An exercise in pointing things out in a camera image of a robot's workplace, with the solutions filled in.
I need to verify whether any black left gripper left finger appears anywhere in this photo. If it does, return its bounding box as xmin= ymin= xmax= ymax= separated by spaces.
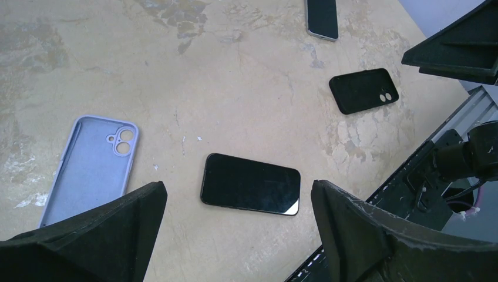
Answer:
xmin=1 ymin=182 xmax=167 ymax=281

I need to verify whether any silver-edged smartphone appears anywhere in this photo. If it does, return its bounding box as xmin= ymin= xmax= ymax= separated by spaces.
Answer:
xmin=305 ymin=0 xmax=339 ymax=41

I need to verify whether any black phone case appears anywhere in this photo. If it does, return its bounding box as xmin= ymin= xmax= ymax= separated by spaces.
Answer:
xmin=329 ymin=68 xmax=399 ymax=115

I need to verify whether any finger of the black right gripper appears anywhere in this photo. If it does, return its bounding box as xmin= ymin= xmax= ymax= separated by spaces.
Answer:
xmin=402 ymin=1 xmax=497 ymax=85

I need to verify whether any lavender phone case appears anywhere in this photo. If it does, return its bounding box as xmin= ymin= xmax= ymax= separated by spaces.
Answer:
xmin=38 ymin=115 xmax=139 ymax=228

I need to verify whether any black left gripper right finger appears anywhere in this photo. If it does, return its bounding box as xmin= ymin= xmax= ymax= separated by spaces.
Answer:
xmin=311 ymin=180 xmax=497 ymax=281

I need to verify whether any black smartphone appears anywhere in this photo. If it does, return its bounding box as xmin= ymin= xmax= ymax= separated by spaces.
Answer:
xmin=200 ymin=153 xmax=301 ymax=216

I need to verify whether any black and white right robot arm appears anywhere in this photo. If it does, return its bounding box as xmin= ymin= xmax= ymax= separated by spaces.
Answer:
xmin=402 ymin=1 xmax=497 ymax=213

